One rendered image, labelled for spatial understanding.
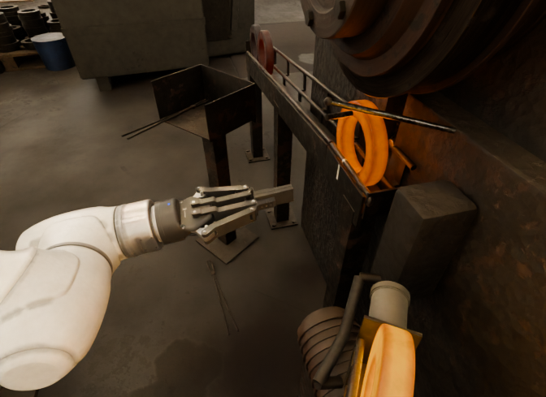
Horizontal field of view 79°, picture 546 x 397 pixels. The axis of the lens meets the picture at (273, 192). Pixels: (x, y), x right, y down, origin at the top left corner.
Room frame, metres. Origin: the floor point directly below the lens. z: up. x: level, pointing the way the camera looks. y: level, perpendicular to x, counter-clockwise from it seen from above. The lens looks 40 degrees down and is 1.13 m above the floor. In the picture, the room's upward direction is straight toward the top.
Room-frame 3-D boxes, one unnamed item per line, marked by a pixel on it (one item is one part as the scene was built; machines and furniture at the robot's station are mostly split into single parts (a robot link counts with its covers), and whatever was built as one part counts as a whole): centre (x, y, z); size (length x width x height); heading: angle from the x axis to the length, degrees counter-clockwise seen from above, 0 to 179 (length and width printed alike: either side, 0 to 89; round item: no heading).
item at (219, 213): (0.41, 0.08, 0.73); 0.11 x 0.01 x 0.04; 103
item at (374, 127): (0.61, -0.18, 0.75); 0.18 x 0.03 x 0.18; 13
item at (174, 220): (0.41, 0.15, 0.73); 0.09 x 0.08 x 0.07; 104
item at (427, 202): (0.38, -0.25, 0.68); 0.11 x 0.08 x 0.24; 104
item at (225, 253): (1.02, 0.22, 0.36); 0.26 x 0.20 x 0.72; 49
